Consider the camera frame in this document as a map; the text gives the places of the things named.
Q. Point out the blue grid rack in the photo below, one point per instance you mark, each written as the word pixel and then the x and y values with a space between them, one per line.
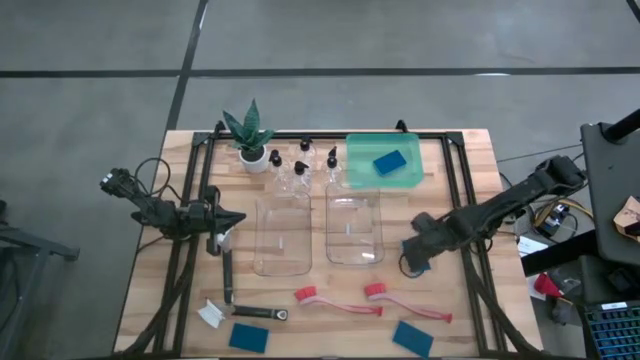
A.
pixel 617 335

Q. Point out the red cone-shaped object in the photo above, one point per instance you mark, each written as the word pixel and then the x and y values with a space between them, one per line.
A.
pixel 544 285

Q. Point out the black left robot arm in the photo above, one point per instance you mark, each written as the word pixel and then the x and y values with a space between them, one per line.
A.
pixel 160 212

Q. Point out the white paper sheet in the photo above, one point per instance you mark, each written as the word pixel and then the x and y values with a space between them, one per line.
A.
pixel 530 246

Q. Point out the brown cardboard piece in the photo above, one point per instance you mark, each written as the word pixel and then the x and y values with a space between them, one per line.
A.
pixel 631 217

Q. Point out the clear plastic bin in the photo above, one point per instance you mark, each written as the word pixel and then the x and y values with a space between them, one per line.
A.
pixel 282 210
pixel 355 200

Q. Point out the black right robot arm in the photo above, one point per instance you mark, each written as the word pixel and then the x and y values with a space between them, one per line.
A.
pixel 500 205

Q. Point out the black metal stand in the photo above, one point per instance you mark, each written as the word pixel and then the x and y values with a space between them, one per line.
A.
pixel 30 245

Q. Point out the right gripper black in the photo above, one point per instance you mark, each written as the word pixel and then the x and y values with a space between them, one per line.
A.
pixel 440 231

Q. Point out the black cart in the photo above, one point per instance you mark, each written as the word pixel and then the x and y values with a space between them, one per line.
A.
pixel 610 200

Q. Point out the small electronics box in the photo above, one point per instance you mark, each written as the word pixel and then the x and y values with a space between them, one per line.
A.
pixel 552 222

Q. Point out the black metal rig frame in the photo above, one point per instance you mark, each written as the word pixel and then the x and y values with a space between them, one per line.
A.
pixel 287 135

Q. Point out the clear soap bottle black pump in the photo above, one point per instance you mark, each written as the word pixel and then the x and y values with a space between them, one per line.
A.
pixel 305 145
pixel 332 161
pixel 276 160
pixel 300 168

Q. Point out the green translucent plastic tray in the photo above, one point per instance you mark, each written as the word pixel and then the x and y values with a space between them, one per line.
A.
pixel 360 150

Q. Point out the black dish wand white head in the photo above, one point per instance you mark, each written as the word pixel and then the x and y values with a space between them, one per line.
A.
pixel 228 275
pixel 260 312

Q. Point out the black flat bar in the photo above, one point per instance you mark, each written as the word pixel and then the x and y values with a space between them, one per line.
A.
pixel 555 255

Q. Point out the black pole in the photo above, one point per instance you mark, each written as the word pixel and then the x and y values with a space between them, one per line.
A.
pixel 622 127

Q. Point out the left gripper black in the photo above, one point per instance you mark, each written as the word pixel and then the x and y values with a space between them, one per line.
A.
pixel 213 220

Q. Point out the green plant in white pot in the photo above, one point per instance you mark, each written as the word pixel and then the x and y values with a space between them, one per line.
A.
pixel 254 162

